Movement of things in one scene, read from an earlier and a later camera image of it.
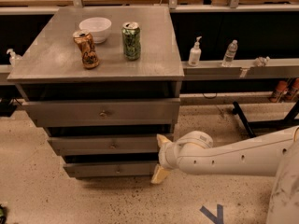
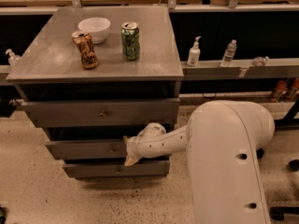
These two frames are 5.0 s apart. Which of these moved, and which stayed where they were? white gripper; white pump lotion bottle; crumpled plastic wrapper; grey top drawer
Moved: white gripper
Stayed: white pump lotion bottle; crumpled plastic wrapper; grey top drawer
